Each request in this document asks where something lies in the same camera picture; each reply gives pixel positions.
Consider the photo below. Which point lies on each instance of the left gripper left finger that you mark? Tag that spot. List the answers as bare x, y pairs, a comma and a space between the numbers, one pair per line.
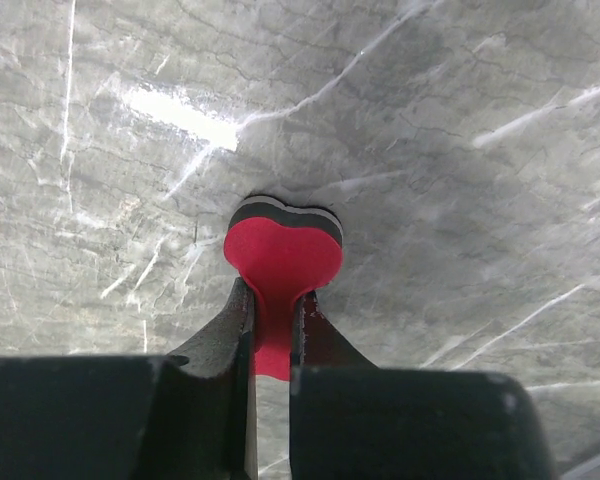
218, 362

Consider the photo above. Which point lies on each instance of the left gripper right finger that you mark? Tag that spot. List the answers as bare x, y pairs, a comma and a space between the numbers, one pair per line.
319, 348

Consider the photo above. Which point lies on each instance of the red heart-shaped eraser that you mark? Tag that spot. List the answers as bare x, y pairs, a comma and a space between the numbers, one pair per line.
282, 252

